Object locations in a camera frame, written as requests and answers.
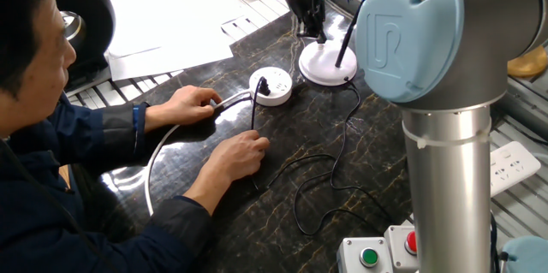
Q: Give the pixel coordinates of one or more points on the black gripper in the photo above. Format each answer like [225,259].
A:
[304,5]

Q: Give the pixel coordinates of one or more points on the round white power socket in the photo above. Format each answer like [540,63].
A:
[278,89]

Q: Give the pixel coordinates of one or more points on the person's left forearm navy sleeve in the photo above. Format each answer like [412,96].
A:
[115,132]

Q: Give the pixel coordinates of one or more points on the person's right forearm navy sleeve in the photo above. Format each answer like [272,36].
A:
[184,221]

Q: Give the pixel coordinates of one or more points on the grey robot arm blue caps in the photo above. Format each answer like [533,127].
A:
[449,93]

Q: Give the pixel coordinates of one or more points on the white rectangular power strip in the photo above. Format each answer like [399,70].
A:
[511,168]

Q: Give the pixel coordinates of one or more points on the person's left hand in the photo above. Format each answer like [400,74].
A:
[190,104]

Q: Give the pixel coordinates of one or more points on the person's right hand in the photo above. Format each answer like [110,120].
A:
[237,155]

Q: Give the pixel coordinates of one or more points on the white paper sheet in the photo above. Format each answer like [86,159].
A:
[171,7]
[171,55]

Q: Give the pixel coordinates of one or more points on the wooden round stand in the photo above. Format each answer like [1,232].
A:
[528,65]

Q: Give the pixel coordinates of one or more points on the grey box green button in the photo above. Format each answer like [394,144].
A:
[351,260]

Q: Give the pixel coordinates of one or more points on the grey box red button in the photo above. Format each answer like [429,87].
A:
[400,247]

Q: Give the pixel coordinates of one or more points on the person's head black hair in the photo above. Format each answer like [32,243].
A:
[25,50]

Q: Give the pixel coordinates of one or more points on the person's torso navy jacket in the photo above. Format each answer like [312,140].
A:
[34,204]

